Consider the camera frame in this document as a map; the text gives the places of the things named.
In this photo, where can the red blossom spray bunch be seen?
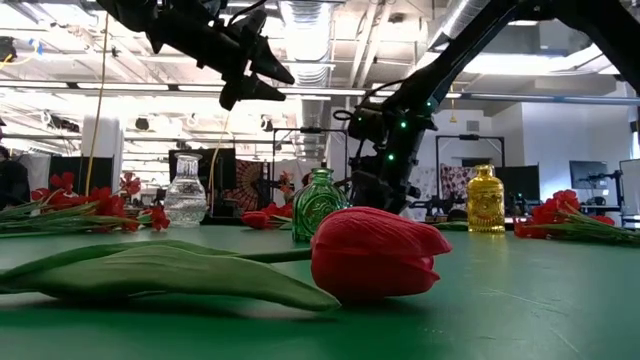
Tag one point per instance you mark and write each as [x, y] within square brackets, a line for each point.
[560, 205]
[280, 210]
[107, 202]

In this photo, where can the dark desk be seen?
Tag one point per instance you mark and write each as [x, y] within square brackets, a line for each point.
[600, 208]

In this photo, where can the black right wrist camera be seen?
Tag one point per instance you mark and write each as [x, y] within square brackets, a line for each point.
[367, 126]

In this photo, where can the pink floral cloth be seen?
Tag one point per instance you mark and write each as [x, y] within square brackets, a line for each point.
[455, 180]

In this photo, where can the black rounded object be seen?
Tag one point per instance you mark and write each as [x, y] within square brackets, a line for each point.
[457, 215]

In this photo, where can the dark computer monitor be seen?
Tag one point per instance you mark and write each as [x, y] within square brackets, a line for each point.
[587, 175]

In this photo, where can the large grey air duct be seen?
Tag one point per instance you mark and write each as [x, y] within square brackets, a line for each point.
[452, 25]

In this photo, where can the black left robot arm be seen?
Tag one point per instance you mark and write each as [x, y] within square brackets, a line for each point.
[130, 12]

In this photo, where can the black ceiling track light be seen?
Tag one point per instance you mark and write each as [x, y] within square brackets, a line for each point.
[62, 123]

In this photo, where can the yellow embossed glass vase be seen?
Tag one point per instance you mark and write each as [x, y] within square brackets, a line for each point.
[485, 205]

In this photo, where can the mandala pattern tapestry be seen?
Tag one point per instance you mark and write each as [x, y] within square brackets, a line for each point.
[247, 182]

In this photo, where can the black metal frame stand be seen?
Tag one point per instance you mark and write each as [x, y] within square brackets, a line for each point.
[310, 130]
[469, 137]

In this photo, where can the person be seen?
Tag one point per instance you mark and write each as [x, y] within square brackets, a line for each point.
[306, 179]
[12, 180]

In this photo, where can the black backdrop panel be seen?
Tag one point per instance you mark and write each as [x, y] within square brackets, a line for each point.
[522, 182]

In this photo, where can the grey curtain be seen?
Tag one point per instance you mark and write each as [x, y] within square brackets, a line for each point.
[40, 170]

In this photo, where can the black partition panel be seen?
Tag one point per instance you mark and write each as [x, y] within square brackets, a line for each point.
[70, 165]

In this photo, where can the orange background flowers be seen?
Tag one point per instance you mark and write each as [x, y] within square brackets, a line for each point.
[287, 189]

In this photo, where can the silver ribbed air duct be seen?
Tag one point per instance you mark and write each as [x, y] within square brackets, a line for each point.
[307, 30]

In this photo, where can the white pillar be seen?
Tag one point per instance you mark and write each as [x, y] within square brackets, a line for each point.
[112, 145]

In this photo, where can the clear glass vase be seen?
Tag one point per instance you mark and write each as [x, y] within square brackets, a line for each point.
[185, 205]

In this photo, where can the green embossed glass vase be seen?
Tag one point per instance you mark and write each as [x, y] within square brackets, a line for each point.
[315, 205]

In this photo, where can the black ceiling device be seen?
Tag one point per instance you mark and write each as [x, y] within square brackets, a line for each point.
[6, 49]

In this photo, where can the white floral cloth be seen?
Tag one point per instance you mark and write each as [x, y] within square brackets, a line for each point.
[425, 180]

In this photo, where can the black background robot arm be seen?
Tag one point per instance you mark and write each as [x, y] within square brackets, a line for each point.
[435, 204]

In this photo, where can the white screen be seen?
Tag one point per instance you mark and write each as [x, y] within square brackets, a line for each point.
[631, 185]

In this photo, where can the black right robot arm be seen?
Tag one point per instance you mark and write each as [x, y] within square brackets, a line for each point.
[600, 25]

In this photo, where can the black ceiling spotlight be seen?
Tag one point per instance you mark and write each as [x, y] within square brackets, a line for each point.
[142, 123]
[266, 124]

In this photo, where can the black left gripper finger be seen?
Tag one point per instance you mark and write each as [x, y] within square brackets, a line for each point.
[257, 50]
[247, 89]

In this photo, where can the black screen panel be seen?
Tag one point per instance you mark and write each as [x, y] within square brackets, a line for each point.
[225, 170]

